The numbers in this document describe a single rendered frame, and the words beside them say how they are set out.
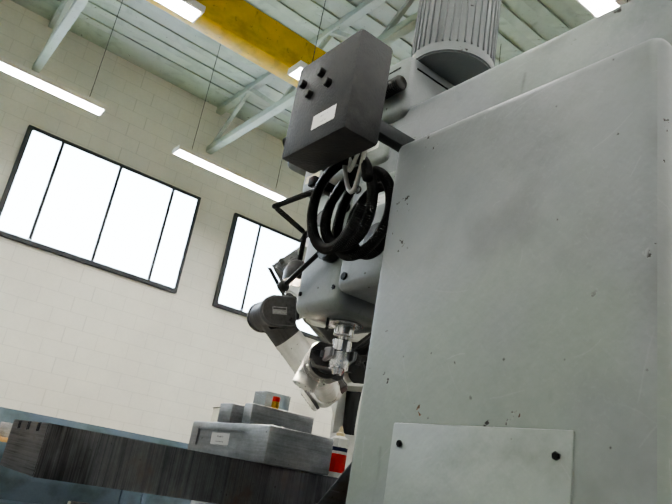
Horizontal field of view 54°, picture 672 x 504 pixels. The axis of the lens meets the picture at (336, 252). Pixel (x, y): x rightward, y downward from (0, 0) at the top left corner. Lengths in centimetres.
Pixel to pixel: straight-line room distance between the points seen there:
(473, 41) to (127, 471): 113
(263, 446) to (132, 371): 809
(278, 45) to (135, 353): 466
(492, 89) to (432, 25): 35
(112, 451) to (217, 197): 916
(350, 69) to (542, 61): 34
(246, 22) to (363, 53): 549
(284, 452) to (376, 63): 74
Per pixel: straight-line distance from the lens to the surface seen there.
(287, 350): 198
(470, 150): 109
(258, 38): 669
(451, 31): 158
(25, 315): 898
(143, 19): 936
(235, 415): 143
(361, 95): 118
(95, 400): 917
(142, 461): 119
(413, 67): 155
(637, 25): 118
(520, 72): 129
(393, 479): 99
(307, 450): 131
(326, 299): 147
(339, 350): 152
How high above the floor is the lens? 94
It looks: 20 degrees up
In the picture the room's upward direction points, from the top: 10 degrees clockwise
